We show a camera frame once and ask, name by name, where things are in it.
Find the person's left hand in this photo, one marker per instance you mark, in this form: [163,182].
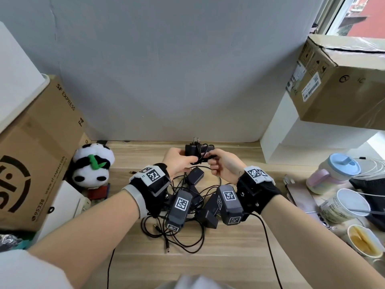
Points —
[176,164]

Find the person's right hand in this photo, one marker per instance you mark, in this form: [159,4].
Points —
[230,167]

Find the person's right thumb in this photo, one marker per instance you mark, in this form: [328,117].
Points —
[215,170]

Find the person's left thumb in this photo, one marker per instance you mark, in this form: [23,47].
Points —
[190,160]

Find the black power adapter with prongs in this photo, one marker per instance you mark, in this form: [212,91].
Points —
[192,149]

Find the person's left forearm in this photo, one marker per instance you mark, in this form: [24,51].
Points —
[90,234]

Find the person's right forearm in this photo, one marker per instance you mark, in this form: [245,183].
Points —
[309,237]

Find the small red box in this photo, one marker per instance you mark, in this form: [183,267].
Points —
[97,192]

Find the panda plush toy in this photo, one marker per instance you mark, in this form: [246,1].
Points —
[91,167]

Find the pink cup with blue lid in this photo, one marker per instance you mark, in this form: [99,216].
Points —
[330,173]

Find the white printed paper cup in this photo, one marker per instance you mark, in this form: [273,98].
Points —
[343,206]

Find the small white box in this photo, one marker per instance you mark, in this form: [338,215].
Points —
[60,209]

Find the taped brown cardboard box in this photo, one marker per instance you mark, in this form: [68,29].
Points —
[340,81]

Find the brown printed cardboard box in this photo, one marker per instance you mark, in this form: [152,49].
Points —
[36,153]

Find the black device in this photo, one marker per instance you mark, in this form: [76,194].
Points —
[371,195]

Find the paper cup with yellow liquid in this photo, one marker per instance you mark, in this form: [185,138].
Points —
[364,240]

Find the large white box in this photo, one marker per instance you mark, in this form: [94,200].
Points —
[16,78]

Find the person's white shirt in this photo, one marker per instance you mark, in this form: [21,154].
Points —
[27,272]

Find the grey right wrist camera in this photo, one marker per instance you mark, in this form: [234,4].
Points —
[230,204]

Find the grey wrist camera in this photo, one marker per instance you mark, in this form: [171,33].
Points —
[178,212]
[230,204]

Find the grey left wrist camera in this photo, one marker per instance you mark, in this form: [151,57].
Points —
[178,212]

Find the window frame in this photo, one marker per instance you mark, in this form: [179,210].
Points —
[330,14]

